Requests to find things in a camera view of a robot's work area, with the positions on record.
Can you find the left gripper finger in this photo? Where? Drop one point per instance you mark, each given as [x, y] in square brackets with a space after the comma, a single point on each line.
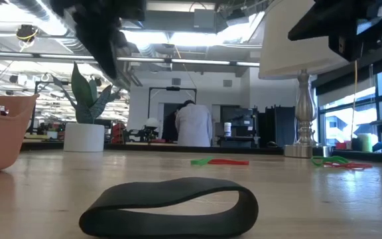
[101, 49]

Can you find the white shade silver table lamp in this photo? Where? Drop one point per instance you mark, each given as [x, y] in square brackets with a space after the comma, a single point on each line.
[277, 49]

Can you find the black ceiling device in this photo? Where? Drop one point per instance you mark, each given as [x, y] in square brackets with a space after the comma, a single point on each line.
[26, 32]

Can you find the long ceiling light strip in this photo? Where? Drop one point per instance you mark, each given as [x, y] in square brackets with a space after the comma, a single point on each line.
[177, 61]

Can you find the red tool chest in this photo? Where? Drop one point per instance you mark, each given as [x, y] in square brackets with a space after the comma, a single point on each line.
[118, 132]

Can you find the white round dome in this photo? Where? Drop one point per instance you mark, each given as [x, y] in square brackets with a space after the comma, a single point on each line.
[152, 123]

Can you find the green plant in white pot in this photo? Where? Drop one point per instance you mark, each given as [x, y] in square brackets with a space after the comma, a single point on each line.
[84, 137]

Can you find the person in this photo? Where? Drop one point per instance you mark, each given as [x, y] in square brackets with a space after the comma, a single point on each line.
[194, 126]

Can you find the black cabinet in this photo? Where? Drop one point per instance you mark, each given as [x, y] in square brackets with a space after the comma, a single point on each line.
[279, 126]

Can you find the small red box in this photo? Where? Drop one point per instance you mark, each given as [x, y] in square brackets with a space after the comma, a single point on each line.
[343, 146]

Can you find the pale green cylinder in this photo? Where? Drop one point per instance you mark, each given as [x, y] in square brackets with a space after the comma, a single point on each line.
[364, 142]

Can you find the black equipment rack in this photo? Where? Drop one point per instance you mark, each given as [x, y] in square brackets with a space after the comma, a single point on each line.
[244, 119]

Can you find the white canister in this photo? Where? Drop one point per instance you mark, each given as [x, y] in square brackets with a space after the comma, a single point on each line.
[227, 129]

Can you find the small black block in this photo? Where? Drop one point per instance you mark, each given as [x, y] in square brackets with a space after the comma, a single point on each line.
[164, 225]

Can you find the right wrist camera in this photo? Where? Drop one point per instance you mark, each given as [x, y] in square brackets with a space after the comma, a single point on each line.
[343, 48]

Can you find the wall air vent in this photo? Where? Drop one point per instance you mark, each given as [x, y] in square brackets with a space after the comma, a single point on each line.
[176, 81]
[227, 83]

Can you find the black background camera frame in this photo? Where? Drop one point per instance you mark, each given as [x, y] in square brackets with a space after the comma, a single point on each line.
[172, 88]

